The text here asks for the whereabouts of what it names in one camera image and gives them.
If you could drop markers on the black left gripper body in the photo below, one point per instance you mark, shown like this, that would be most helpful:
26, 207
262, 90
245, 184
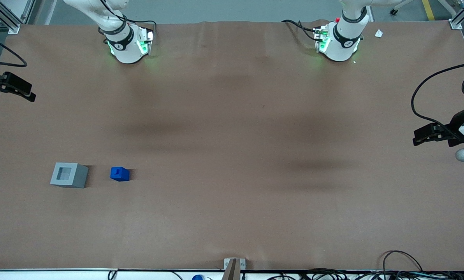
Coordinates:
453, 128

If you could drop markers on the brown paper table cover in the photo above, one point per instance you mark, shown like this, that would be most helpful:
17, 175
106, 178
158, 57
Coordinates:
232, 155

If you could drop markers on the blue plastic part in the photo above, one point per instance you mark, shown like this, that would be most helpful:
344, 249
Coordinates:
120, 175

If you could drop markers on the gray camera mount bracket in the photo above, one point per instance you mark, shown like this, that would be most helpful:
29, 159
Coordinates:
234, 266

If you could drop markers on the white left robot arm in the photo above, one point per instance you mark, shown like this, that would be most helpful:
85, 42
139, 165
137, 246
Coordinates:
341, 48

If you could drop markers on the gray square base block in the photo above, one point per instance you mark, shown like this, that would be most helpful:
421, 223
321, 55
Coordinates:
78, 177

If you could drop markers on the white paper scrap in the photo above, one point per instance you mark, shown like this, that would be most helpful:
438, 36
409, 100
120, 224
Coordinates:
378, 33

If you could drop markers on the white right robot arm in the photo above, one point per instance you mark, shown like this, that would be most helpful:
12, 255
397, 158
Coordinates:
127, 50

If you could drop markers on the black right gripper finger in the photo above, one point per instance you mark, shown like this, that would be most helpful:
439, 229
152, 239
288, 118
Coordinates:
21, 83
23, 96

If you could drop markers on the white chair leg with caster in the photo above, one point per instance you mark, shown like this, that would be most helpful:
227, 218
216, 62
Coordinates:
399, 7

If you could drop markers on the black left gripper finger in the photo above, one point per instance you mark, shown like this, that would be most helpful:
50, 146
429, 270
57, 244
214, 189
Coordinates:
430, 129
434, 139

